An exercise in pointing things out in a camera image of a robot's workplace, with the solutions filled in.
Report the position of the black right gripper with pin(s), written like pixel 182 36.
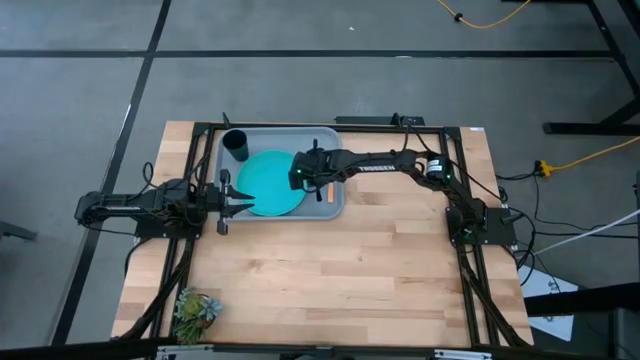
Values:
pixel 330 167

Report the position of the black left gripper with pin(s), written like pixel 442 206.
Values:
pixel 210 202

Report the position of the teal round plate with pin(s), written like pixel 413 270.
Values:
pixel 265 185

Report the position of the black ribbed cup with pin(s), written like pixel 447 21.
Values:
pixel 235 142

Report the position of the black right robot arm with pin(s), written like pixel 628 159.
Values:
pixel 380 167

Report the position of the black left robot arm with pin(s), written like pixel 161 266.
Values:
pixel 120 204

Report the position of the grey plastic tray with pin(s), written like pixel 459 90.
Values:
pixel 280 137

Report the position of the small succulent plant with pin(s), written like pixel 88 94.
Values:
pixel 195 312

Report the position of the black floor stand foot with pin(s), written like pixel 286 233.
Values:
pixel 15 231

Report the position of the white paper sheet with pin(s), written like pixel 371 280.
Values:
pixel 545 285

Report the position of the black beam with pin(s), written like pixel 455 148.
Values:
pixel 580 300

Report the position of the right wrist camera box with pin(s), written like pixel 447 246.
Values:
pixel 300 165

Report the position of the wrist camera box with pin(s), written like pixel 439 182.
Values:
pixel 175 189
pixel 300 165

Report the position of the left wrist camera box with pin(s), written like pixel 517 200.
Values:
pixel 175 189

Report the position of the black aluminium table frame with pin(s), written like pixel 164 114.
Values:
pixel 450 145

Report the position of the black table leg frame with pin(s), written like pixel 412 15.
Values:
pixel 590 128

